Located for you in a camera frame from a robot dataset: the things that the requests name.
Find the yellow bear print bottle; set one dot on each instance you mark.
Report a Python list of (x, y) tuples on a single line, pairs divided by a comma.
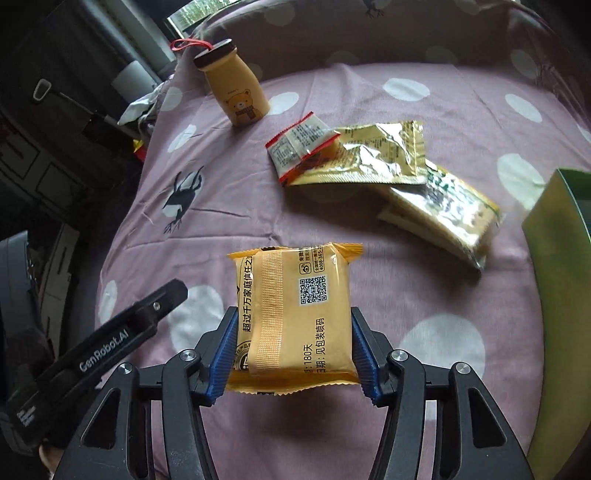
[(240, 101)]

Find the dark cabinet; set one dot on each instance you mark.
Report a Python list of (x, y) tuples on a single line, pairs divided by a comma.
[(46, 175)]

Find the white red-edged snack packet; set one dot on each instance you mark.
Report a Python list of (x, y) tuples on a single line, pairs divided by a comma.
[(295, 145)]

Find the green cardboard box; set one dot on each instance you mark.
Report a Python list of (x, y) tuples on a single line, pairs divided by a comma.
[(563, 277)]

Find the cracker packet with green print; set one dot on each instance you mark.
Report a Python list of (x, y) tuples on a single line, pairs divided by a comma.
[(443, 207)]

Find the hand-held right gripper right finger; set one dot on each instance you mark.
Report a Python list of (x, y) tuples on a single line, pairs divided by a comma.
[(364, 360)]

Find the pink dotted printed bedsheet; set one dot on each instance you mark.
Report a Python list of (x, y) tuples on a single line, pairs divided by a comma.
[(207, 221)]

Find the crumpled white plastic bag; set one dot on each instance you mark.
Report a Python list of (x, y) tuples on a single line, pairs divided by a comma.
[(138, 108)]

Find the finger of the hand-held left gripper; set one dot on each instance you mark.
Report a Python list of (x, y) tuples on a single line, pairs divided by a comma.
[(159, 304)]

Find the small red box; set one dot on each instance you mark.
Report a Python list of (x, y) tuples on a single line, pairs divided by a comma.
[(137, 147)]

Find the white paper roll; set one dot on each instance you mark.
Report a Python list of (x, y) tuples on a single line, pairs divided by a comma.
[(131, 76)]

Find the yellow square snack packet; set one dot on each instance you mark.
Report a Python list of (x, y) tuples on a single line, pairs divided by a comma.
[(295, 304)]

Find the pink dotted pillow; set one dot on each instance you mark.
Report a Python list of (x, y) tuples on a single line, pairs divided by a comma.
[(415, 32)]

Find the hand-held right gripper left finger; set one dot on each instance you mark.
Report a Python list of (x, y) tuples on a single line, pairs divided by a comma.
[(221, 360)]

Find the black-framed window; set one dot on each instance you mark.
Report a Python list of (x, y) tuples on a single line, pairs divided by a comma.
[(194, 14)]

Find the shiny gold snack packet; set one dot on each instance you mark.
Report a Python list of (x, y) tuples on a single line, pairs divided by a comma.
[(383, 152)]

